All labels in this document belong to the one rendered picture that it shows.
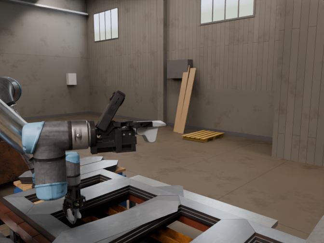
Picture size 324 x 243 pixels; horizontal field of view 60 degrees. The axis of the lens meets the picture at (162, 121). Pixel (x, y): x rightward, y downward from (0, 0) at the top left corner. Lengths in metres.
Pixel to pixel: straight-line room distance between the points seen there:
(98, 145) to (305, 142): 5.41
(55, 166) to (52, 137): 0.07
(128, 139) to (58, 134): 0.17
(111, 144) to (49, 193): 0.19
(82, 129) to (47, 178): 0.14
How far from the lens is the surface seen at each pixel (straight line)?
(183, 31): 9.20
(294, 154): 6.07
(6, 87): 1.29
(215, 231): 1.45
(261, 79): 7.68
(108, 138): 0.75
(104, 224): 1.50
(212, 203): 1.99
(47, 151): 0.72
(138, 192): 1.91
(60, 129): 0.72
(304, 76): 5.88
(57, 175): 0.74
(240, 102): 7.95
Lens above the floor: 1.58
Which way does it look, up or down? 9 degrees down
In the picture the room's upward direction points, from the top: straight up
